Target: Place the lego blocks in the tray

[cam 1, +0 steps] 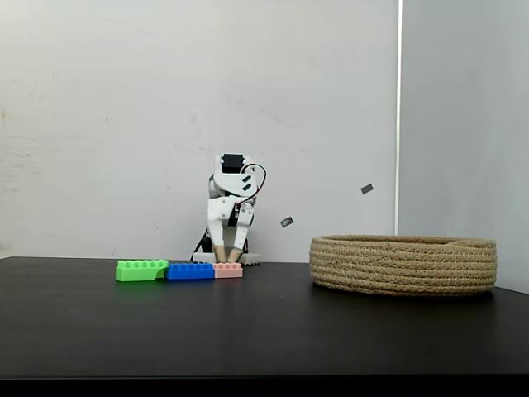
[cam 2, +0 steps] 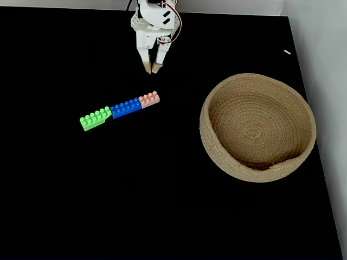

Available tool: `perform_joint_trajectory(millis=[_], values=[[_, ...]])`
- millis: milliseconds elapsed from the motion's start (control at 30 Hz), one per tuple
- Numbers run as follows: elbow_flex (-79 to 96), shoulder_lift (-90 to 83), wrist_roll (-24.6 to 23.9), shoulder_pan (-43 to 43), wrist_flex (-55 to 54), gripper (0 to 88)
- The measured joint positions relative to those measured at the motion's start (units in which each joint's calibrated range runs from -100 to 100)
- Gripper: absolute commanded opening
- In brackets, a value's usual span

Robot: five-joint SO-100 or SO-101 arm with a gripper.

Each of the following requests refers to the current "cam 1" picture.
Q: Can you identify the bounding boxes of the green lego block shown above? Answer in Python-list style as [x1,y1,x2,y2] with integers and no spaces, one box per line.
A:
[114,259,170,284]

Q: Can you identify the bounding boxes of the blue lego block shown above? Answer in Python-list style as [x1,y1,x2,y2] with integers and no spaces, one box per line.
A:
[164,262,216,281]

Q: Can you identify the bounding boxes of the black and red base cables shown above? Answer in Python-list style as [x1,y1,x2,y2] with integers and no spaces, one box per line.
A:
[193,227,213,255]

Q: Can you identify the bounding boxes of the white vertical corner trim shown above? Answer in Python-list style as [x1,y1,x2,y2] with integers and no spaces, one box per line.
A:
[394,0,404,237]

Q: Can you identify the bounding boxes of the woven rope basket tray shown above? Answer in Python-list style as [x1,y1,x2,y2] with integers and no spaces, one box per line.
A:
[308,234,498,297]

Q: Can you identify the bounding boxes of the red and black gripper wire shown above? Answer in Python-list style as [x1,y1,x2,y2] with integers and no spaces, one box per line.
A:
[236,164,268,208]

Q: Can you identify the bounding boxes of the pink lego block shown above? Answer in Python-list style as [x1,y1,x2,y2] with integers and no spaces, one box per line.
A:
[212,261,245,280]

